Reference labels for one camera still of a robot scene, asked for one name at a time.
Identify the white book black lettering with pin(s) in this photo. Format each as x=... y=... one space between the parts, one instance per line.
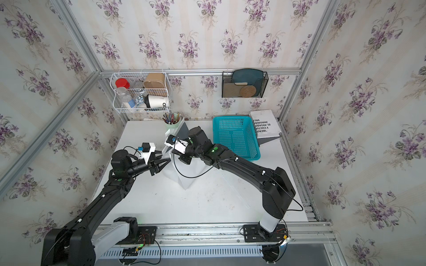
x=265 y=124

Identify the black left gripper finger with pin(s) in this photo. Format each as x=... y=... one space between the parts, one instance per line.
x=156 y=155
x=161 y=164

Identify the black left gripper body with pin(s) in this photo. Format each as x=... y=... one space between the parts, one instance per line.
x=152 y=168

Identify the teal plastic basket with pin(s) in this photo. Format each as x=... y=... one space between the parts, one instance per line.
x=238 y=134

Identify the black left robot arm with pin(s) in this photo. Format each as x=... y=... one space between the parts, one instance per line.
x=72 y=244

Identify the white paper cup black lid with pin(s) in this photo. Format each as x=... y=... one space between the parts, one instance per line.
x=156 y=102

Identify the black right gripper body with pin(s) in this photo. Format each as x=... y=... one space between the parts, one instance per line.
x=189 y=153

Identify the white insulated delivery bag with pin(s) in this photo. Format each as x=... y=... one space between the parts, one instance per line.
x=178 y=171

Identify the red lid jar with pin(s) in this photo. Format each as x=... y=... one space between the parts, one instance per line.
x=122 y=83

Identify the green pencil cup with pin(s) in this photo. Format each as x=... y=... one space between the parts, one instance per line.
x=172 y=120

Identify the black mesh wall organizer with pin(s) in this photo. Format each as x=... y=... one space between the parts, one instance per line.
x=233 y=81

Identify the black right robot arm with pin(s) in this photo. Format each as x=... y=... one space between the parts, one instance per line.
x=275 y=186

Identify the white wire wall basket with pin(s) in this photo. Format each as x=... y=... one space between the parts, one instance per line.
x=137 y=92

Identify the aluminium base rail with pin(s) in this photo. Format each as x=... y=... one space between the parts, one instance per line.
x=231 y=234

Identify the round woven rattan coaster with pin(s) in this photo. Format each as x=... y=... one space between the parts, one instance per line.
x=248 y=91

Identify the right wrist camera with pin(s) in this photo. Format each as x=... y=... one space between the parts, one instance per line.
x=176 y=144

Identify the clear glass jar blue label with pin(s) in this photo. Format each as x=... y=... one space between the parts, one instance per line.
x=125 y=97

